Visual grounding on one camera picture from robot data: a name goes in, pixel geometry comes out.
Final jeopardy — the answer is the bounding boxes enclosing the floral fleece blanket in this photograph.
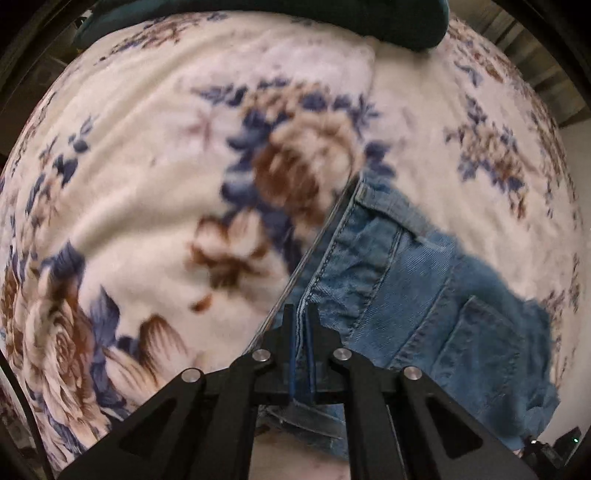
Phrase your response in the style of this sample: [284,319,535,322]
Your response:
[0,9,585,480]

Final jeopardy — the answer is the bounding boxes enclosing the blue denim pants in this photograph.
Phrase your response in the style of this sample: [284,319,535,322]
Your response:
[256,168,561,462]

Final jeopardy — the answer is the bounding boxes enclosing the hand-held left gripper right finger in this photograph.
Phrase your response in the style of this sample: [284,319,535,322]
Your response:
[306,302,546,480]

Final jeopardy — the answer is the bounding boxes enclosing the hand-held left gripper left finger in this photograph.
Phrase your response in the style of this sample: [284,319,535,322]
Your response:
[58,304,297,480]

